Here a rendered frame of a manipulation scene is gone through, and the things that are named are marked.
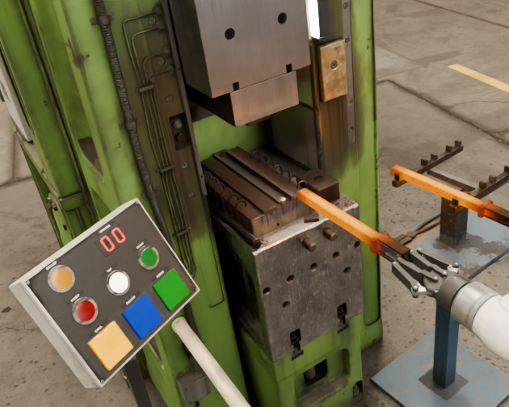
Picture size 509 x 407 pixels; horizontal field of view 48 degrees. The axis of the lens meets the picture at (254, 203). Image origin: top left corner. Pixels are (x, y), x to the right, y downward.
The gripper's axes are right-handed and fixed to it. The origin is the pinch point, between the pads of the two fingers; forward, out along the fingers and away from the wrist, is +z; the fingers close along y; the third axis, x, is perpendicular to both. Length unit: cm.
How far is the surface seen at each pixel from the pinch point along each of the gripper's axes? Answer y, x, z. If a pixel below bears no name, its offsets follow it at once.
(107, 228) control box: -52, 12, 36
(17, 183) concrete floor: -55, -111, 339
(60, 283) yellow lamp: -67, 9, 27
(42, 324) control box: -73, 2, 26
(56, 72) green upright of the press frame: -43, 31, 96
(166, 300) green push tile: -46, -7, 26
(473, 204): 37.5, -8.7, 9.0
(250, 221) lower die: -12.6, -9.5, 44.2
